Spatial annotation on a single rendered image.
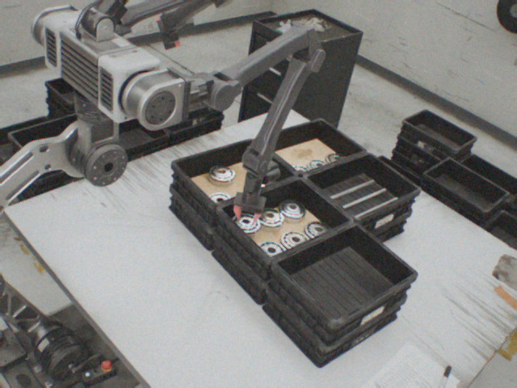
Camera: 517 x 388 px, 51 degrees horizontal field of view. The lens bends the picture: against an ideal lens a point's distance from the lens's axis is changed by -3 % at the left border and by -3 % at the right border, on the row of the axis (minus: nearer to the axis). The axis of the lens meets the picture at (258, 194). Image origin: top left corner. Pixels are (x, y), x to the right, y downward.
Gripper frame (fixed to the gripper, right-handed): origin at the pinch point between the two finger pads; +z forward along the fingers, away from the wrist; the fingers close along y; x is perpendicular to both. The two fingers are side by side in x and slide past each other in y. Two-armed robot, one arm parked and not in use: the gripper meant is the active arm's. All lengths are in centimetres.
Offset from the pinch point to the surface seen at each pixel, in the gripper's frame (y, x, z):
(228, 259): 3.5, 7.0, 13.0
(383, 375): -53, 38, 19
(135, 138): 76, -112, 51
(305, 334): -25.9, 35.5, 10.1
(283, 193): -11.1, -20.7, 0.4
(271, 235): -9.8, -2.2, 6.1
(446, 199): -97, -95, 36
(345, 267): -36.7, 5.8, 6.3
